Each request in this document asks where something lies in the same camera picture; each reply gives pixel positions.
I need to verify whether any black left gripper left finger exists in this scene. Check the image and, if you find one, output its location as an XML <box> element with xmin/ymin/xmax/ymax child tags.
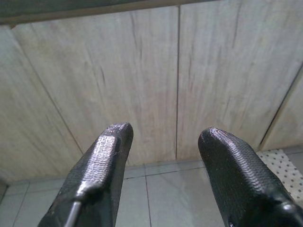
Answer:
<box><xmin>37</xmin><ymin>122</ymin><xmax>134</xmax><ymax>227</ymax></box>

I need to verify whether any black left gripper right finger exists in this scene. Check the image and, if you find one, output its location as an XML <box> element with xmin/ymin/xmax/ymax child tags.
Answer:
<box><xmin>198</xmin><ymin>127</ymin><xmax>303</xmax><ymax>227</ymax></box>

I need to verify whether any white polka dot mat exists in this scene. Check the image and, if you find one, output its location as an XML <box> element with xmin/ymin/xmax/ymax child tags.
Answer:
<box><xmin>257</xmin><ymin>148</ymin><xmax>303</xmax><ymax>199</ymax></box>

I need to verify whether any light wood cabinet door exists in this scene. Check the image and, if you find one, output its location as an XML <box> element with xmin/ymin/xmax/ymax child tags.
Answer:
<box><xmin>0</xmin><ymin>25</ymin><xmax>84</xmax><ymax>183</ymax></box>
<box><xmin>10</xmin><ymin>6</ymin><xmax>180</xmax><ymax>175</ymax></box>
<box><xmin>176</xmin><ymin>0</ymin><xmax>303</xmax><ymax>161</ymax></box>
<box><xmin>259</xmin><ymin>73</ymin><xmax>303</xmax><ymax>152</ymax></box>

